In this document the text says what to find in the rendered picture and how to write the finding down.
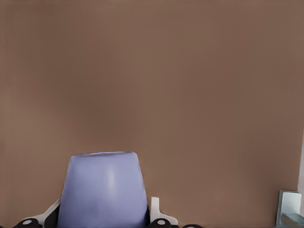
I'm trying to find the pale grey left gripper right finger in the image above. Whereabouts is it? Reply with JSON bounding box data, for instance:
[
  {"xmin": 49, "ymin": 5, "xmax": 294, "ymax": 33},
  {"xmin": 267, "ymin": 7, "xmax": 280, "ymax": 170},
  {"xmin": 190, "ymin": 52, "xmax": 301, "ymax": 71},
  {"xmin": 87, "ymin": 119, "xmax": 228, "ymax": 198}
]
[{"xmin": 147, "ymin": 196, "xmax": 179, "ymax": 228}]

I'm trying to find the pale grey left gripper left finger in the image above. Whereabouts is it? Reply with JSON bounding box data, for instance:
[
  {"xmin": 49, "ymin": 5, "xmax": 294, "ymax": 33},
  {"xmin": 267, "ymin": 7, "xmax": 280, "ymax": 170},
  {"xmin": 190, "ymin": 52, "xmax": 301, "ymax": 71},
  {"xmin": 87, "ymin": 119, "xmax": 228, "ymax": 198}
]
[{"xmin": 12, "ymin": 197, "xmax": 62, "ymax": 228}]

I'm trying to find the lavender blue cup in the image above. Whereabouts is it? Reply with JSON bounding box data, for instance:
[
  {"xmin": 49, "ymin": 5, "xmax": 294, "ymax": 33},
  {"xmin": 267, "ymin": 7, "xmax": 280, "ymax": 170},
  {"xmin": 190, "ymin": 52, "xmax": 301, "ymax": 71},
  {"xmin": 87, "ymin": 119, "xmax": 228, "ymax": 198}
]
[{"xmin": 56, "ymin": 151, "xmax": 150, "ymax": 228}]

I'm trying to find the silver frame post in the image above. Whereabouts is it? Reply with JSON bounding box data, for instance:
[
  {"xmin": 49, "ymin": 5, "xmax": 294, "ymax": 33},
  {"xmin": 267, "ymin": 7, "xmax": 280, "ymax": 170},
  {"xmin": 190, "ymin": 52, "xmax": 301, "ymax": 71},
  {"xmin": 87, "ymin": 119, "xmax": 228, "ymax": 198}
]
[{"xmin": 275, "ymin": 190, "xmax": 304, "ymax": 228}]

